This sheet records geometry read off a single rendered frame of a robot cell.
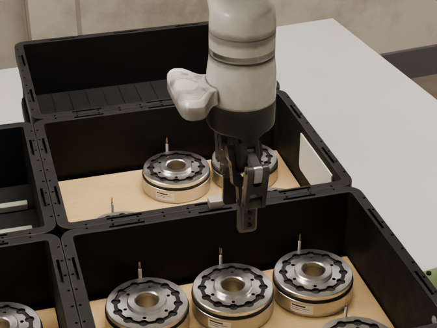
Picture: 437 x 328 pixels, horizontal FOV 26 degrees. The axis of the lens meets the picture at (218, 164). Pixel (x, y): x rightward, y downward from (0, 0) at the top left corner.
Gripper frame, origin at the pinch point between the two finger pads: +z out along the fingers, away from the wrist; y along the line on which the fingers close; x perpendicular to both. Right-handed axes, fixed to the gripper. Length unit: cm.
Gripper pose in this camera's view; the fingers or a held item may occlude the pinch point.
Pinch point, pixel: (238, 205)
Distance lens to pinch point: 109.2
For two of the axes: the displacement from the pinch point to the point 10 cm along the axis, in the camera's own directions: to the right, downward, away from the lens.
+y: -2.7, -5.0, 8.3
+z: 0.0, 8.6, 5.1
